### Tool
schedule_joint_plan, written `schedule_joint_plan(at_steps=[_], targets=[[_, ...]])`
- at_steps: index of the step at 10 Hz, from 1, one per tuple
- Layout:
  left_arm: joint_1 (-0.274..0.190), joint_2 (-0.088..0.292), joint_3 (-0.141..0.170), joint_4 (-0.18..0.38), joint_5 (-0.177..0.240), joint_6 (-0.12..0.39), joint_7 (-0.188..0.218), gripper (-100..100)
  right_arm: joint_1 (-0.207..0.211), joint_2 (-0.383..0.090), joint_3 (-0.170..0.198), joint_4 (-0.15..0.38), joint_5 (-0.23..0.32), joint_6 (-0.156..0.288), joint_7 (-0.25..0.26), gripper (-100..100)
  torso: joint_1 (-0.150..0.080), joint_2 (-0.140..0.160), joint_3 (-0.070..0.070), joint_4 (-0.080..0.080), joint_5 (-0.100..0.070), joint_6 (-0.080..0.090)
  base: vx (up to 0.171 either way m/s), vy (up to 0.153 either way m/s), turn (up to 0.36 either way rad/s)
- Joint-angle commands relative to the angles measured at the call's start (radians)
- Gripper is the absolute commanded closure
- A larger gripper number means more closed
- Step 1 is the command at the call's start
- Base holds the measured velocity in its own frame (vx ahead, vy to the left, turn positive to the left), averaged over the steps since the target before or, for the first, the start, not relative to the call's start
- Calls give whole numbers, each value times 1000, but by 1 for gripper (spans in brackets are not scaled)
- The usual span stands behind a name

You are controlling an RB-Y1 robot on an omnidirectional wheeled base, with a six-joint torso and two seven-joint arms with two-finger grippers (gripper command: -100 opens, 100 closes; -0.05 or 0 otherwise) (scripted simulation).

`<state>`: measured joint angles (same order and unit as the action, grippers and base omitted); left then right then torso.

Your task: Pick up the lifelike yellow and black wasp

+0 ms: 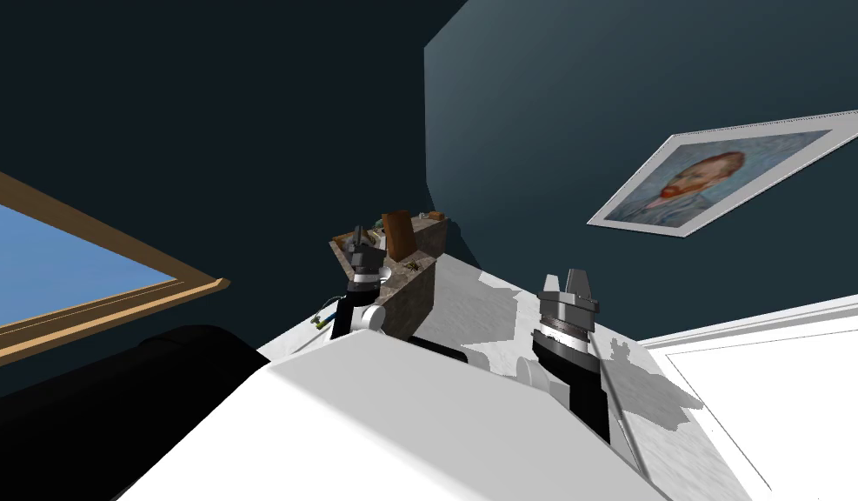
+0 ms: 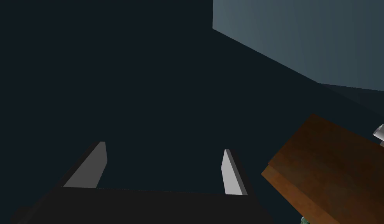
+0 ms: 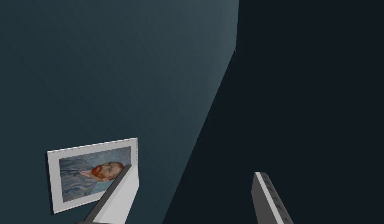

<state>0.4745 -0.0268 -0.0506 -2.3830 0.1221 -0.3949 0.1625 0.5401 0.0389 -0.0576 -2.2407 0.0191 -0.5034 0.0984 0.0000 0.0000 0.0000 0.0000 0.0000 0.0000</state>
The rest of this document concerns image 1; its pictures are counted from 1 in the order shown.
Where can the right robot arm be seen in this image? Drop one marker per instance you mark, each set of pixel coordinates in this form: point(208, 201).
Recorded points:
point(579, 383)

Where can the framed portrait painting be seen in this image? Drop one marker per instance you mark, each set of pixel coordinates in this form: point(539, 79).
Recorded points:
point(700, 182)

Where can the wood framed window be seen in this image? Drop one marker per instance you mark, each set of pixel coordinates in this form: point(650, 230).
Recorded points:
point(60, 271)

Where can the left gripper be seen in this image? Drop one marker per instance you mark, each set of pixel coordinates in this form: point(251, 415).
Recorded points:
point(367, 259)

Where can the brown stone counter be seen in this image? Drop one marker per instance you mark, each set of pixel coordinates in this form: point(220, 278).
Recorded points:
point(411, 292)

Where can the white door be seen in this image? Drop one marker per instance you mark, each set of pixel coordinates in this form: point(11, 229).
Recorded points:
point(797, 403)

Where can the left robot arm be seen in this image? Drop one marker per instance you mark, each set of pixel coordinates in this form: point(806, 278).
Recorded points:
point(109, 410)

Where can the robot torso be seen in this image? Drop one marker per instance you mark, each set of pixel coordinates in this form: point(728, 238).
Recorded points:
point(401, 424)

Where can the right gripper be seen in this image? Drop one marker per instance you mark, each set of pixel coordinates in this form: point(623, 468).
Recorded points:
point(568, 306)

